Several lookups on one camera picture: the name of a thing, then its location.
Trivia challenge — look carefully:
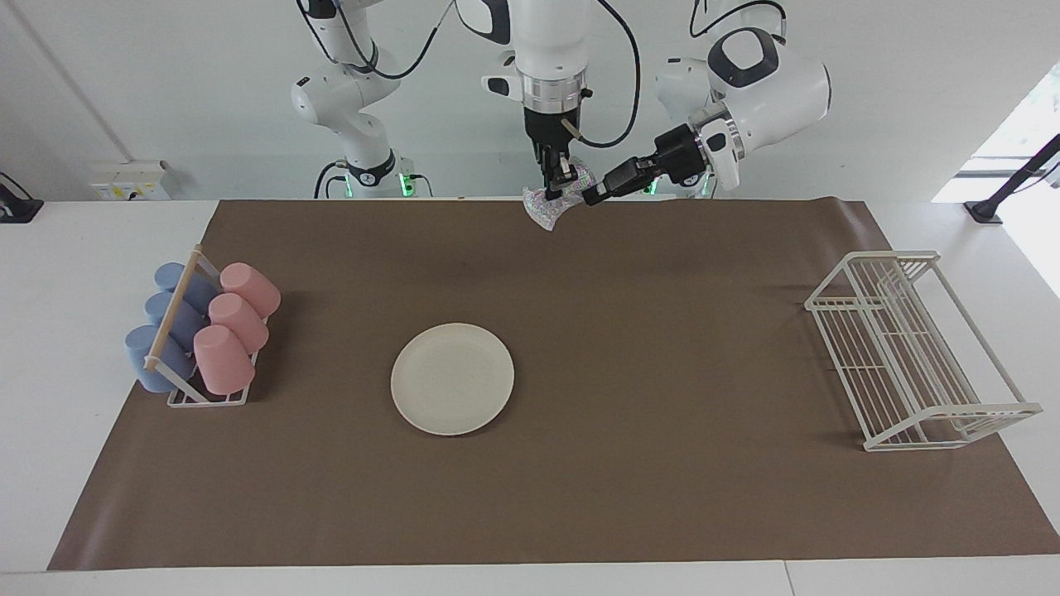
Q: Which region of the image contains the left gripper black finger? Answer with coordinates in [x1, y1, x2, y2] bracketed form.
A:
[582, 156, 663, 206]

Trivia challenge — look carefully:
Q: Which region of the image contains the black table clamp mount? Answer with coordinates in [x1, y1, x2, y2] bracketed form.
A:
[0, 171, 44, 224]

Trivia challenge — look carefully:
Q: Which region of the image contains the brown table mat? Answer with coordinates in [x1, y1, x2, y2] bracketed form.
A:
[47, 197, 1060, 572]

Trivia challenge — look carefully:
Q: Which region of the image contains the cream round plate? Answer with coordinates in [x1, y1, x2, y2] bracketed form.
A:
[390, 323, 516, 437]

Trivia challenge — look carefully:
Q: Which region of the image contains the white wall outlet box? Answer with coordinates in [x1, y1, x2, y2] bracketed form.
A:
[89, 160, 172, 202]

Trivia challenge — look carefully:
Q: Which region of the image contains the blue plastic cup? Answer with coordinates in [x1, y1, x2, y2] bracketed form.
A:
[154, 262, 220, 314]
[145, 291, 208, 348]
[124, 324, 198, 393]

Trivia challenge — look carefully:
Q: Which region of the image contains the white wire dish rack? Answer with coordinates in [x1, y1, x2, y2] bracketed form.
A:
[805, 251, 1043, 452]

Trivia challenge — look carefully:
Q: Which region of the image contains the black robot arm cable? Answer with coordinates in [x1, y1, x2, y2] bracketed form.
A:
[296, 0, 456, 81]

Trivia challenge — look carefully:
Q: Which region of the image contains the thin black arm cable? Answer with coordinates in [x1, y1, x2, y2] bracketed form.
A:
[690, 0, 788, 38]

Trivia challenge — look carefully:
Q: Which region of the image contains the white rack with wooden handle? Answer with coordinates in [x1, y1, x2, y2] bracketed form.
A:
[144, 245, 270, 407]

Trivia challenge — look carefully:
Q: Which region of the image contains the pink plastic cup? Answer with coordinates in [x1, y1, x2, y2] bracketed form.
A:
[208, 293, 270, 354]
[219, 262, 282, 320]
[193, 324, 256, 396]

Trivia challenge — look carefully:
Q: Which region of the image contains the silver mesh sponge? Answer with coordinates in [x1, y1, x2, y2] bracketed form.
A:
[523, 161, 599, 233]

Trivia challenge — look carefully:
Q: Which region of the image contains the thick black gripper cable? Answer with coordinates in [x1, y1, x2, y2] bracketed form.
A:
[563, 0, 643, 150]

